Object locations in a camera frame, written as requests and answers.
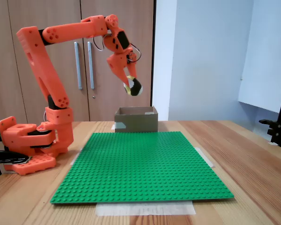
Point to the white wall panel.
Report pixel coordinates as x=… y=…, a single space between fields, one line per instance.
x=267 y=70

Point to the brown cardboard box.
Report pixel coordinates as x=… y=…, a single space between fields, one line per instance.
x=135 y=122

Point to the wide translucent tape strip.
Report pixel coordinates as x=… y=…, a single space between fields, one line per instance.
x=145 y=209

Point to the black table clamp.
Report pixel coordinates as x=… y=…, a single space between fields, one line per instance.
x=7 y=157

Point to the white yellow black ball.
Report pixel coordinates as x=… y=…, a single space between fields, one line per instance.
x=135 y=87

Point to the black camera stand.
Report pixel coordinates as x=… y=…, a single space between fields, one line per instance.
x=276 y=133

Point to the green studded baseplate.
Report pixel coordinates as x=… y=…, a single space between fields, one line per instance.
x=142 y=175

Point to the brown wooden cabinet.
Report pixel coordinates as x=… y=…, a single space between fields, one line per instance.
x=49 y=14

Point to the narrow translucent tape strip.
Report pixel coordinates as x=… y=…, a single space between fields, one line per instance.
x=76 y=157
x=204 y=157

